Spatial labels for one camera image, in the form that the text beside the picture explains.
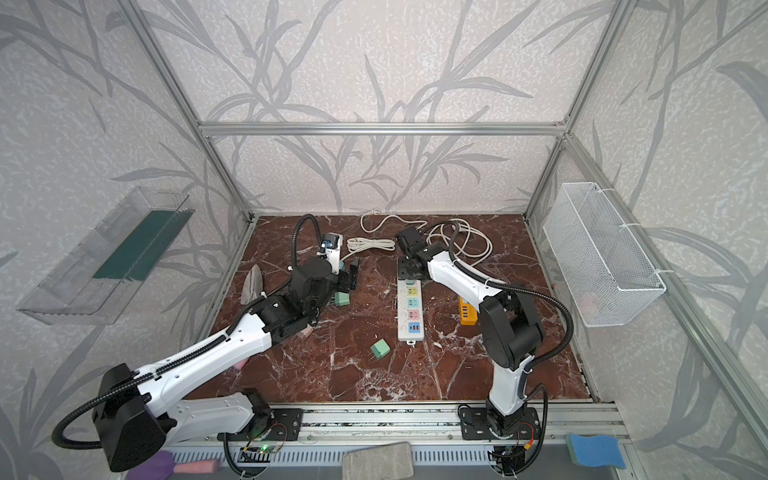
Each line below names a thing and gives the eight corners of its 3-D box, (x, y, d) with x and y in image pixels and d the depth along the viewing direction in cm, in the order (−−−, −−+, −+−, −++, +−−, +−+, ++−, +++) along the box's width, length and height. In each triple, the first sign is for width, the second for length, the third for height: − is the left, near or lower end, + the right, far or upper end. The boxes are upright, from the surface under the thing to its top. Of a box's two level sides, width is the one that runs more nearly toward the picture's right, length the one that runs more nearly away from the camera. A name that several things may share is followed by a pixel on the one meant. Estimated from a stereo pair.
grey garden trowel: (241, 304, 98) (236, 299, 95) (254, 270, 107) (250, 264, 104) (257, 304, 98) (253, 299, 95) (269, 270, 107) (266, 264, 104)
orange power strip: (460, 325, 93) (461, 320, 90) (457, 302, 98) (458, 297, 96) (477, 325, 93) (479, 321, 90) (473, 302, 98) (475, 297, 96)
